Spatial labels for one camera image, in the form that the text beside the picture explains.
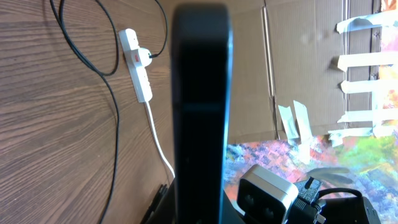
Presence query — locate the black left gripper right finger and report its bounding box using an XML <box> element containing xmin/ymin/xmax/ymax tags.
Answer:
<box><xmin>221</xmin><ymin>192</ymin><xmax>245</xmax><ymax>224</ymax></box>

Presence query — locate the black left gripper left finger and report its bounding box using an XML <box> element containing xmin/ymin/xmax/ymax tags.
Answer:
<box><xmin>141</xmin><ymin>181</ymin><xmax>176</xmax><ymax>224</ymax></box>

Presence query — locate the black USB charging cable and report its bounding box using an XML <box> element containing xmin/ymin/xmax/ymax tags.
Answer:
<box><xmin>49</xmin><ymin>0</ymin><xmax>169</xmax><ymax>224</ymax></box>

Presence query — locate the blue Galaxy smartphone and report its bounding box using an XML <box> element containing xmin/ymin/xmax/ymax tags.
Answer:
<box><xmin>170</xmin><ymin>2</ymin><xmax>233</xmax><ymax>223</ymax></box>

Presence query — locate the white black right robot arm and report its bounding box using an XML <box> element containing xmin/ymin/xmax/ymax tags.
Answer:
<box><xmin>287</xmin><ymin>177</ymin><xmax>381</xmax><ymax>224</ymax></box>

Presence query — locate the white charger plug adapter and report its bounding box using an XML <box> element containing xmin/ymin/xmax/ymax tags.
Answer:
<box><xmin>134</xmin><ymin>48</ymin><xmax>152</xmax><ymax>67</ymax></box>

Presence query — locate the brown cardboard backdrop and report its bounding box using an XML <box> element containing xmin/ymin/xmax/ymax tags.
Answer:
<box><xmin>224</xmin><ymin>0</ymin><xmax>380</xmax><ymax>144</ymax></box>

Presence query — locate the white power strip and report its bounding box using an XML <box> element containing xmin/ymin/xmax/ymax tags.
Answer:
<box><xmin>119</xmin><ymin>29</ymin><xmax>152</xmax><ymax>103</ymax></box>

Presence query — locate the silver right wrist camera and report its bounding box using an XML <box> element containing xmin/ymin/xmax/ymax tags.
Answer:
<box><xmin>237</xmin><ymin>164</ymin><xmax>299</xmax><ymax>224</ymax></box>

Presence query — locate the white power strip cord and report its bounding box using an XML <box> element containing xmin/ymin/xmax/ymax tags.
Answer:
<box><xmin>144</xmin><ymin>101</ymin><xmax>176</xmax><ymax>179</ymax></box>

